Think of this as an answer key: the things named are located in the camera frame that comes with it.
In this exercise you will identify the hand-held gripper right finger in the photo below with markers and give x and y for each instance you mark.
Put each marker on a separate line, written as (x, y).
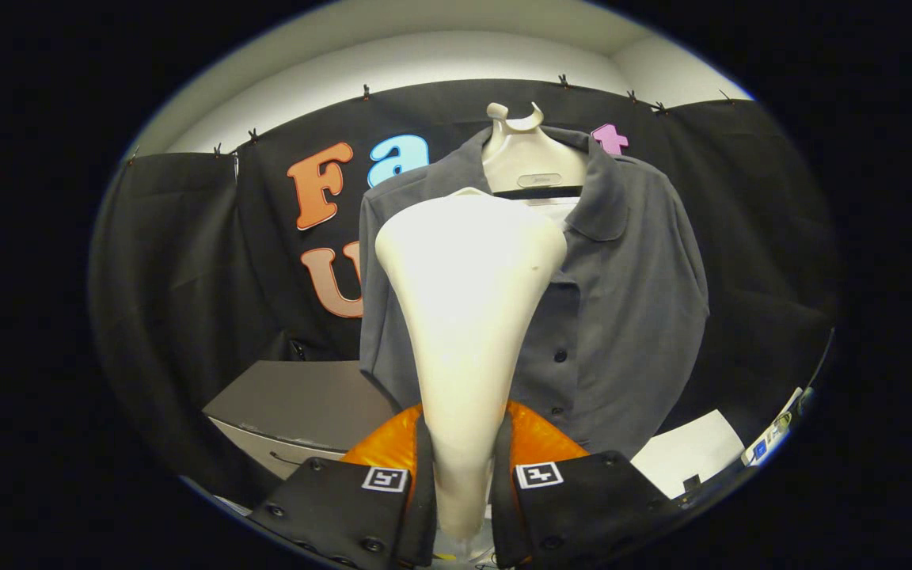
(501, 514)

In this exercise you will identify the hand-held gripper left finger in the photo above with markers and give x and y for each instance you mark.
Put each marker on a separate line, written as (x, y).
(423, 514)

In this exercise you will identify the white garment steamer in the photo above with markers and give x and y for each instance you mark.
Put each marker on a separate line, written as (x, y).
(468, 301)

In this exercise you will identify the grey button shirt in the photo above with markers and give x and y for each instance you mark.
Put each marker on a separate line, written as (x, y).
(630, 301)

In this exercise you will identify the cream garment hanger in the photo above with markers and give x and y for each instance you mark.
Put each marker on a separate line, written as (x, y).
(531, 158)

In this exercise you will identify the grey drawer cabinet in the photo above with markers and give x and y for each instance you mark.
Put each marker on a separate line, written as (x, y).
(298, 396)

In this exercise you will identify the white flat box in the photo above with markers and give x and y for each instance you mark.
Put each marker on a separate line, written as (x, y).
(689, 451)

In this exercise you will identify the small black clip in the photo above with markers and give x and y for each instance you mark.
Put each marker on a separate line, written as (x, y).
(298, 348)

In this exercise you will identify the white card with small items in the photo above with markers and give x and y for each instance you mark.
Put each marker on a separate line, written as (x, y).
(765, 447)

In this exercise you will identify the black backdrop cloth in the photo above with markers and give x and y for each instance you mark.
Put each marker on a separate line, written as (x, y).
(179, 277)

